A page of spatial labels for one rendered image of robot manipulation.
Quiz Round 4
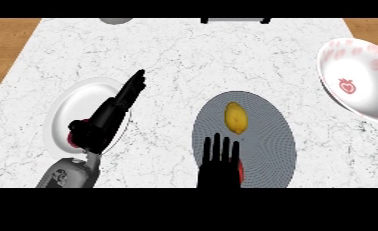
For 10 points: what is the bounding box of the yellow lemon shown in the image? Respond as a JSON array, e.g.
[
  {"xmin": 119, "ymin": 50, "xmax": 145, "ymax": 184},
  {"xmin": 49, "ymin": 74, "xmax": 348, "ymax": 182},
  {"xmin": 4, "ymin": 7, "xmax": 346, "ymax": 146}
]
[{"xmin": 225, "ymin": 101, "xmax": 250, "ymax": 136}]

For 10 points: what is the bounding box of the grey round object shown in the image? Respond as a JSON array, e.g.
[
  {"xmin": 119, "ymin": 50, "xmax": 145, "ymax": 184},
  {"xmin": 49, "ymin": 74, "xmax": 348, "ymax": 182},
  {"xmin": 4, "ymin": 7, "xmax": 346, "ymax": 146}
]
[{"xmin": 100, "ymin": 17, "xmax": 137, "ymax": 26}]

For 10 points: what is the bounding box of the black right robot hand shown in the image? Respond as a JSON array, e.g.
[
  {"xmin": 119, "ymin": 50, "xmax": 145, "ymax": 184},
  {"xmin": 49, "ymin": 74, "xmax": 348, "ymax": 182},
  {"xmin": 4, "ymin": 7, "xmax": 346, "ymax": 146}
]
[{"xmin": 197, "ymin": 133, "xmax": 244, "ymax": 189}]

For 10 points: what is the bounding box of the white bowl with red print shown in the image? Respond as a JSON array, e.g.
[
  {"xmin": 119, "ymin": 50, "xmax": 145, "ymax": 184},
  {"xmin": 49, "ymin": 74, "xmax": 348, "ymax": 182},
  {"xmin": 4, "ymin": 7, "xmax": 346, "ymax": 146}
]
[{"xmin": 317, "ymin": 37, "xmax": 378, "ymax": 123}]

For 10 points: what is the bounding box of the grey oval placemat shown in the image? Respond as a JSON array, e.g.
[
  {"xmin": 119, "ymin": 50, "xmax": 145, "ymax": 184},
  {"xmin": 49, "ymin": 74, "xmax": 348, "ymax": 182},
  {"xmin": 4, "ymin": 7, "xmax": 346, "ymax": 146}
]
[{"xmin": 191, "ymin": 90, "xmax": 299, "ymax": 189}]

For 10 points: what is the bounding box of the white round plate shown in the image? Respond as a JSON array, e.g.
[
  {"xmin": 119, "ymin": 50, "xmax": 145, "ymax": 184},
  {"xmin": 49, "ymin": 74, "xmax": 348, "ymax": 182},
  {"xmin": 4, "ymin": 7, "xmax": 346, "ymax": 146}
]
[{"xmin": 44, "ymin": 77, "xmax": 134, "ymax": 155}]

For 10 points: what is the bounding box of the dark grey appliance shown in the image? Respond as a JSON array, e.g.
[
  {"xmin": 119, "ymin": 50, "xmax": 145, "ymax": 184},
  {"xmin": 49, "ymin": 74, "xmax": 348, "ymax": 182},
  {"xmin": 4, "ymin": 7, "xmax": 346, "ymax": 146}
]
[{"xmin": 200, "ymin": 17, "xmax": 274, "ymax": 25}]

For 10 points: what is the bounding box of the red bell pepper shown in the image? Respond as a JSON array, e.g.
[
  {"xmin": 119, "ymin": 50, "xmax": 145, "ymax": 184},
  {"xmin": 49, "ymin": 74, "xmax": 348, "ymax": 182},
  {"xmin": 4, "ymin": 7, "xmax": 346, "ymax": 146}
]
[{"xmin": 238, "ymin": 159, "xmax": 246, "ymax": 185}]

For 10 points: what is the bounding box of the red fruit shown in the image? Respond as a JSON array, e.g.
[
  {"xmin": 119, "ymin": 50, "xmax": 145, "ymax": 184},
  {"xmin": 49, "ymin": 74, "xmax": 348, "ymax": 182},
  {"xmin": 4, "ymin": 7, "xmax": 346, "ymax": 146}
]
[{"xmin": 66, "ymin": 118, "xmax": 92, "ymax": 149}]

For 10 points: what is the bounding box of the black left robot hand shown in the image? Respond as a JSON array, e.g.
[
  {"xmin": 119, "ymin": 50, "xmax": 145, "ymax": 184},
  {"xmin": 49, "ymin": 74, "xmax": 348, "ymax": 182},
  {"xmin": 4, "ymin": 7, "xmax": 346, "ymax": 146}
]
[{"xmin": 67, "ymin": 69, "xmax": 148, "ymax": 156}]

